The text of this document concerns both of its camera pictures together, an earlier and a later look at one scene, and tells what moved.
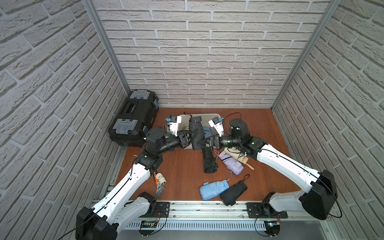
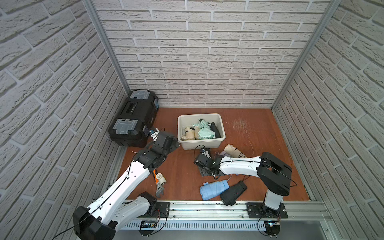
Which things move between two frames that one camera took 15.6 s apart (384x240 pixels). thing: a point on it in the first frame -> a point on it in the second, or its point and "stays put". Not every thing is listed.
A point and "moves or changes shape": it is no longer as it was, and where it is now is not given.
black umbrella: (195, 126) moves or changes shape
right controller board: (272, 227) stays put
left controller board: (147, 224) stays put
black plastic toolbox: (138, 113) stays put
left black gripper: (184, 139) -> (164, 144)
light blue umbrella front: (211, 190) stays put
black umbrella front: (230, 195) stays put
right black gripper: (211, 144) -> (203, 173)
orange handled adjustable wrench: (160, 189) stays put
